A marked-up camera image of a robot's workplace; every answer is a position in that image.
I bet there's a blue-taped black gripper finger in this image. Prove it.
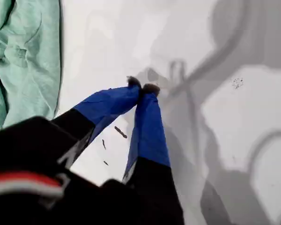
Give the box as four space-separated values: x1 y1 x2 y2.
50 76 142 168
122 83 185 225

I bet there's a pale green T-shirt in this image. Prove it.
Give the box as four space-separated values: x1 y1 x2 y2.
0 0 63 129

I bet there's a red and white wire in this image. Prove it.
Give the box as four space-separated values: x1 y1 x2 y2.
0 172 64 200

